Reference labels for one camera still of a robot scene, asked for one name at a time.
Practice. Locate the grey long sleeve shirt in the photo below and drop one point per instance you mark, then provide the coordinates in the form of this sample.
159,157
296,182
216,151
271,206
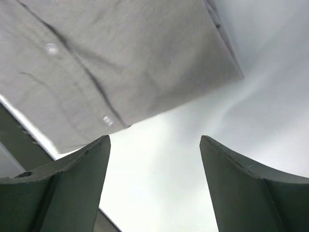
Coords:
81,69

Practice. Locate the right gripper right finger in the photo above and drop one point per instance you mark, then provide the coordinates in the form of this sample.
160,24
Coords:
248,196

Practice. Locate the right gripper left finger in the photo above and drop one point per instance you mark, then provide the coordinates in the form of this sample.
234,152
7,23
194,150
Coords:
62,196

